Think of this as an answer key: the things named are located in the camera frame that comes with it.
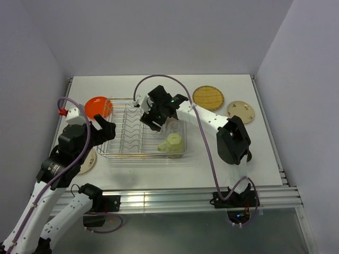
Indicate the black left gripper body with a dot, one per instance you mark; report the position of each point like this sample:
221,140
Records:
97,137

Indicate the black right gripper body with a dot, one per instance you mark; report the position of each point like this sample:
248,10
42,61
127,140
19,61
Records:
155,114

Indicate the orange plastic plate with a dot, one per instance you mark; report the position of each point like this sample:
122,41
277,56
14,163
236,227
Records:
98,105

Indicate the clear drinking glass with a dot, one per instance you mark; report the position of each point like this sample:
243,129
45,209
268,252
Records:
174,126

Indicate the cream plate with writing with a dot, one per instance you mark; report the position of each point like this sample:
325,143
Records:
89,162

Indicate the pale green mug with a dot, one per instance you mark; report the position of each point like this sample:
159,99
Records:
172,144

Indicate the yellow woven-pattern plate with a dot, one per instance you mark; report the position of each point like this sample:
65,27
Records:
208,97

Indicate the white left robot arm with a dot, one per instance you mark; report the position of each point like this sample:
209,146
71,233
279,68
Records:
33,232

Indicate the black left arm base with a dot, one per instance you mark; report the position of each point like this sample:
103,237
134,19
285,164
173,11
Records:
103,218

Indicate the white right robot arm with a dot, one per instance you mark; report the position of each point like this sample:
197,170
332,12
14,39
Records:
231,137

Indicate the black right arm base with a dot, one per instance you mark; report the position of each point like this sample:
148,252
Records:
247,200

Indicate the beige floral plate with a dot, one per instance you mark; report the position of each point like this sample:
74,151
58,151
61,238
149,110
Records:
241,109

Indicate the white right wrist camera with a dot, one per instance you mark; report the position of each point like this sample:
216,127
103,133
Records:
145,103

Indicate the wire dish rack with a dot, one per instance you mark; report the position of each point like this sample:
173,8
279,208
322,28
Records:
133,138

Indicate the aluminium front rail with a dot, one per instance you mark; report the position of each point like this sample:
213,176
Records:
192,200

